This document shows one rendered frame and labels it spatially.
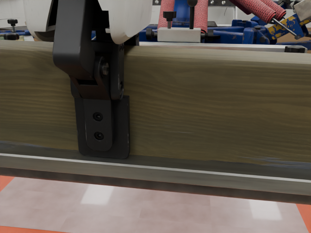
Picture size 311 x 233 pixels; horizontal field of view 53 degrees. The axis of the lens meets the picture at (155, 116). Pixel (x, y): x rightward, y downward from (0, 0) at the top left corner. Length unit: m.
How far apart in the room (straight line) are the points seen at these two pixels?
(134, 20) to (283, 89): 0.09
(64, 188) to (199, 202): 0.16
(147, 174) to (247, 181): 0.06
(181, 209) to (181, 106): 0.19
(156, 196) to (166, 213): 0.03
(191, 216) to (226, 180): 0.16
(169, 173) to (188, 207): 0.17
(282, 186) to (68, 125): 0.13
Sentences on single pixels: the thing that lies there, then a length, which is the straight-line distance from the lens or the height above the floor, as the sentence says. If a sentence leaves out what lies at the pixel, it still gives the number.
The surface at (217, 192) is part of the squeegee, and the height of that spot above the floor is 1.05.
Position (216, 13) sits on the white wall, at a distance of 4.80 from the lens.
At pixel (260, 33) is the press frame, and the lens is 1.31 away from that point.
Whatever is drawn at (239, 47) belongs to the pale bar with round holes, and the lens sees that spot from 0.89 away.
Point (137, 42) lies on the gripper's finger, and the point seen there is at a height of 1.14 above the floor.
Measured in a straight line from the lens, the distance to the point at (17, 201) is 0.40.
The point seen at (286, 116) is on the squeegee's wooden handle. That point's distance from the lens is 0.19.
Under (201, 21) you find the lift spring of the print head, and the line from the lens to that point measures 1.13.
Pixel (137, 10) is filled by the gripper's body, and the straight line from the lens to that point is 0.17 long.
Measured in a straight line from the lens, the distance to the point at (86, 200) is 0.37.
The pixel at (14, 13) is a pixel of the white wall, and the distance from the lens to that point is 5.56.
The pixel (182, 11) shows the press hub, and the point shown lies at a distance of 1.44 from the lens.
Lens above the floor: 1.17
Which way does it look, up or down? 22 degrees down
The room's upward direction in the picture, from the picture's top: straight up
